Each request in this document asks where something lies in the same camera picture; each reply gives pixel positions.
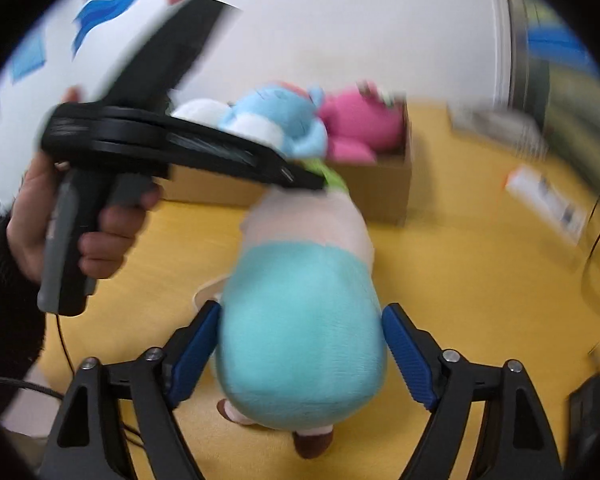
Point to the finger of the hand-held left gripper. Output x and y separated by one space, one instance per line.
240 157
170 50

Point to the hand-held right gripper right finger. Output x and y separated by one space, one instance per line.
410 360

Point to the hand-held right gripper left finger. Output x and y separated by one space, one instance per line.
195 355

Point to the blue plush toy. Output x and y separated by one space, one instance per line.
275 115

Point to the teal and peach plush toy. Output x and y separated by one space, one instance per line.
300 320

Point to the pink plush bear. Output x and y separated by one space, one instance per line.
365 120

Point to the cardboard box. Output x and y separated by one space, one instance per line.
385 185

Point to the person's left forearm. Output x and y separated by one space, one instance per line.
5 310

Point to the person's left hand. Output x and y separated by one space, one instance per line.
25 220

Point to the black stapler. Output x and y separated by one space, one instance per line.
590 410

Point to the white flat packet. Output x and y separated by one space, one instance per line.
545 205

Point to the grey fabric bag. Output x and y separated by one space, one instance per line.
500 130

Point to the blue window banner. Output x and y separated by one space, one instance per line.
560 50

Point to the blue wave wall decal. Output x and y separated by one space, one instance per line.
105 10

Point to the blue wall poster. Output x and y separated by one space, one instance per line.
28 57

